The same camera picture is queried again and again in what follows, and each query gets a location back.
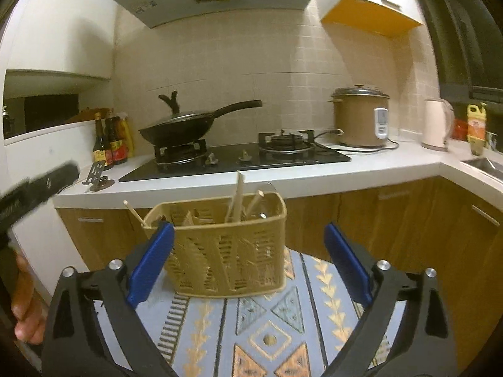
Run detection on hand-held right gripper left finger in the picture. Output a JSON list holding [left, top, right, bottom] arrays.
[[41, 221, 179, 377]]

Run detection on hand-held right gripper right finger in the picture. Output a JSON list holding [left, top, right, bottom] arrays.
[[322, 222, 458, 377]]

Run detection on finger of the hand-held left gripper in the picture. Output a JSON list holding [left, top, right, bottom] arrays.
[[24, 162, 80, 213]]

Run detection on chopsticks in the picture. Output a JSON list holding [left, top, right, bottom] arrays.
[[123, 199, 151, 228]]

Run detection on yellow plastic utensil basket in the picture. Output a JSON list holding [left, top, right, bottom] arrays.
[[141, 192, 287, 298]]

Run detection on person's left hand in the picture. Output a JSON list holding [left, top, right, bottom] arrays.
[[10, 253, 50, 344]]

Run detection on metal phone stand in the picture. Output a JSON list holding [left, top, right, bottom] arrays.
[[82, 161, 115, 192]]

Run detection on dark sauce bottle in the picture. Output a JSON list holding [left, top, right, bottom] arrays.
[[93, 112, 108, 171]]

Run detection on red label sauce bottle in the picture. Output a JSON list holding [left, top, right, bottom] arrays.
[[106, 116, 128, 166]]

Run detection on yellow sauce bottle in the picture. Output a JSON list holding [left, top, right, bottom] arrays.
[[120, 112, 135, 158]]

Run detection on blue patterned tablecloth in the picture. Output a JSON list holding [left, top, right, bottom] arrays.
[[155, 247, 409, 377]]

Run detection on black gas stove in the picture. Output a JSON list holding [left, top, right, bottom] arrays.
[[119, 129, 351, 183]]

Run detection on black wok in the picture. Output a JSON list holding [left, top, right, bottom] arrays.
[[137, 100, 263, 147]]

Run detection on black wok lid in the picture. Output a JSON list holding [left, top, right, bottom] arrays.
[[143, 91, 215, 126]]

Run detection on brown rice cooker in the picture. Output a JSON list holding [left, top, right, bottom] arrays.
[[329, 84, 390, 149]]

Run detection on white electric kettle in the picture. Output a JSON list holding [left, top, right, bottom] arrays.
[[421, 98, 455, 152]]

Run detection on steel sink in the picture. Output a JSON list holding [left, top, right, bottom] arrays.
[[460, 157, 503, 183]]

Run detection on yellow oil bottle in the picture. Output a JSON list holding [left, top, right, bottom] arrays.
[[466, 102, 489, 155]]

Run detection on dark window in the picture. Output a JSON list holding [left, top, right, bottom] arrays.
[[405, 0, 503, 103]]

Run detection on black power cable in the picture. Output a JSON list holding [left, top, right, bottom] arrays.
[[312, 128, 399, 152]]

